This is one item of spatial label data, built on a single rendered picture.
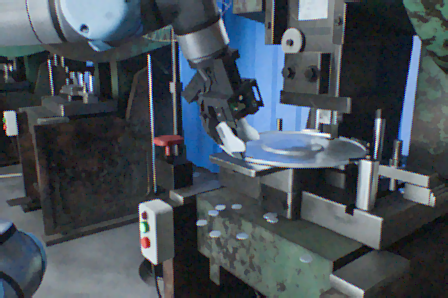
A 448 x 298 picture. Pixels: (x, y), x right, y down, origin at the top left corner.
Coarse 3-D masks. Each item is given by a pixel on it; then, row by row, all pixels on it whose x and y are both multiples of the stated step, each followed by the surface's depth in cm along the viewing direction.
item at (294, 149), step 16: (256, 144) 85; (272, 144) 83; (288, 144) 83; (304, 144) 83; (320, 144) 83; (336, 144) 85; (352, 144) 85; (256, 160) 71; (272, 160) 73; (288, 160) 73; (304, 160) 73; (320, 160) 73; (336, 160) 73
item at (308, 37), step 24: (288, 0) 83; (312, 0) 78; (288, 24) 84; (312, 24) 79; (288, 48) 84; (312, 48) 80; (336, 48) 76; (360, 48) 78; (288, 72) 81; (312, 72) 76; (336, 72) 77; (360, 72) 80; (336, 96) 78
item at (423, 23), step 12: (408, 0) 45; (420, 0) 44; (432, 0) 43; (444, 0) 42; (408, 12) 46; (420, 12) 45; (432, 12) 44; (444, 12) 43; (420, 24) 47; (432, 24) 46; (444, 24) 45; (420, 36) 49; (432, 36) 48; (444, 36) 47; (432, 48) 50; (444, 48) 49; (444, 60) 51; (444, 72) 55
